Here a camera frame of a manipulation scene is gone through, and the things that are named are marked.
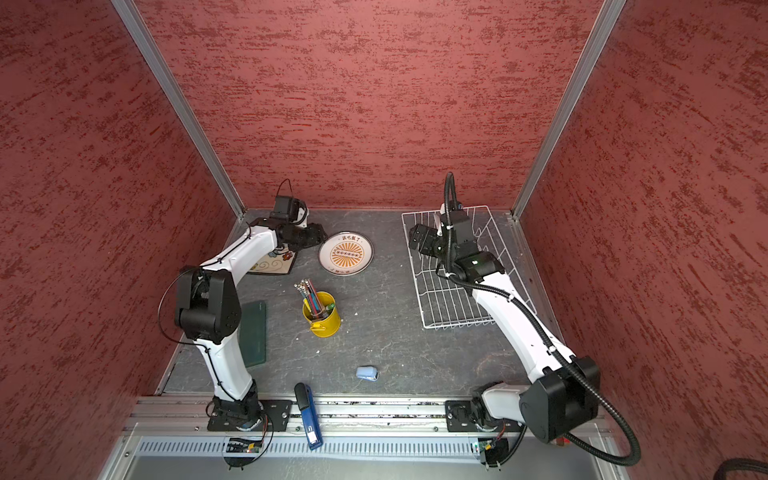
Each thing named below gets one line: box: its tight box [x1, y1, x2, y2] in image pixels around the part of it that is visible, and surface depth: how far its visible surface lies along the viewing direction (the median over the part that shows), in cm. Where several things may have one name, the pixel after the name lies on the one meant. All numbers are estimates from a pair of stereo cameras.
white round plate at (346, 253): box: [318, 231, 375, 277], surface depth 108 cm
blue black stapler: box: [294, 382, 324, 450], surface depth 72 cm
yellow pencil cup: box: [302, 291, 341, 338], surface depth 85 cm
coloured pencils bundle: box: [294, 278, 327, 320], surface depth 83 cm
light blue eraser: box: [356, 365, 379, 382], surface depth 81 cm
